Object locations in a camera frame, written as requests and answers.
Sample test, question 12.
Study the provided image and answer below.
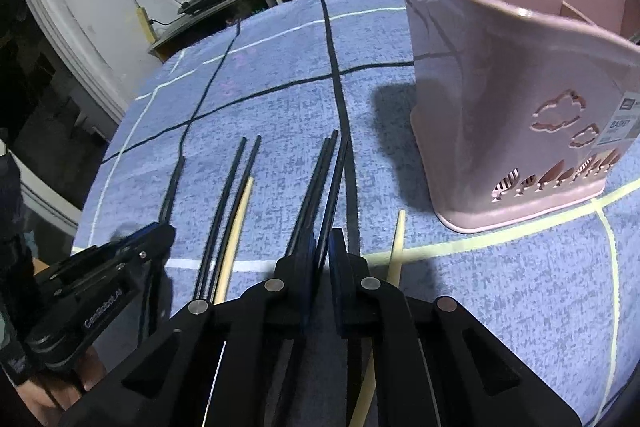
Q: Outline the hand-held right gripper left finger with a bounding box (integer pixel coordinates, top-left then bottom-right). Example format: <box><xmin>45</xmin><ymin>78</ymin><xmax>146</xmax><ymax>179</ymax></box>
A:
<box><xmin>57</xmin><ymin>229</ymin><xmax>321</xmax><ymax>427</ymax></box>

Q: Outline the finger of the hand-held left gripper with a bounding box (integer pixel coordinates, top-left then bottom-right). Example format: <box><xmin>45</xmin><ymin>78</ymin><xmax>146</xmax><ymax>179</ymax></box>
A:
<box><xmin>70</xmin><ymin>221</ymin><xmax>168</xmax><ymax>260</ymax></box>
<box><xmin>32</xmin><ymin>224</ymin><xmax>177</xmax><ymax>297</ymax></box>

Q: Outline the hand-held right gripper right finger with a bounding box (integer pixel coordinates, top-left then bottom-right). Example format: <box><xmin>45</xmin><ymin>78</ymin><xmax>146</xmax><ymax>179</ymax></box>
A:
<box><xmin>330</xmin><ymin>228</ymin><xmax>585</xmax><ymax>427</ymax></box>

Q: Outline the beige wooden chopstick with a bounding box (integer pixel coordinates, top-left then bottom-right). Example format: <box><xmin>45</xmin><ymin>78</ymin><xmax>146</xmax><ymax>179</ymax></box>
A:
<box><xmin>347</xmin><ymin>209</ymin><xmax>406</xmax><ymax>427</ymax></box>
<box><xmin>214</xmin><ymin>177</ymin><xmax>255</xmax><ymax>304</ymax></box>

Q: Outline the black chopstick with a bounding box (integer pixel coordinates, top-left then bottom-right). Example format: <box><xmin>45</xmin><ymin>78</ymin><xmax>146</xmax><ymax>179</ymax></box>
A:
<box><xmin>137</xmin><ymin>154</ymin><xmax>187</xmax><ymax>343</ymax></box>
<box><xmin>312</xmin><ymin>133</ymin><xmax>352</xmax><ymax>268</ymax></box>
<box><xmin>285</xmin><ymin>137</ymin><xmax>333</xmax><ymax>263</ymax></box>
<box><xmin>300</xmin><ymin>130</ymin><xmax>341</xmax><ymax>253</ymax></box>
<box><xmin>205</xmin><ymin>135</ymin><xmax>263</xmax><ymax>304</ymax></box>
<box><xmin>194</xmin><ymin>137</ymin><xmax>248</xmax><ymax>303</ymax></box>

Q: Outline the pink plastic utensil basket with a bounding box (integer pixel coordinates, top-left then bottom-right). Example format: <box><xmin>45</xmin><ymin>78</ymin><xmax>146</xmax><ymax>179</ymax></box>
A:
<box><xmin>376</xmin><ymin>0</ymin><xmax>640</xmax><ymax>235</ymax></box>

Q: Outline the person's left hand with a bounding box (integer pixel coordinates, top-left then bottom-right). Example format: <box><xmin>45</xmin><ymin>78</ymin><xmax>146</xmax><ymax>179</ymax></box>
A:
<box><xmin>10</xmin><ymin>347</ymin><xmax>108</xmax><ymax>427</ymax></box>

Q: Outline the blue plaid blanket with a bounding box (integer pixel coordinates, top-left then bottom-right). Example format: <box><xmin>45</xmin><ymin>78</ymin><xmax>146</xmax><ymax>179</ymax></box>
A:
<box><xmin>70</xmin><ymin>0</ymin><xmax>640</xmax><ymax>427</ymax></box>

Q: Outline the beige power strip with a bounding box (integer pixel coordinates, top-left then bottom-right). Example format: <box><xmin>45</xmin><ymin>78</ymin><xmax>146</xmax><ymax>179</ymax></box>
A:
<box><xmin>136</xmin><ymin>6</ymin><xmax>155</xmax><ymax>44</ymax></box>

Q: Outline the white door frame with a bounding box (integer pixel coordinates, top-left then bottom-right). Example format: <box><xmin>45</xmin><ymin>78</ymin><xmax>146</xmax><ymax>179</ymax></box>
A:
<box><xmin>15</xmin><ymin>0</ymin><xmax>131</xmax><ymax>142</ymax></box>

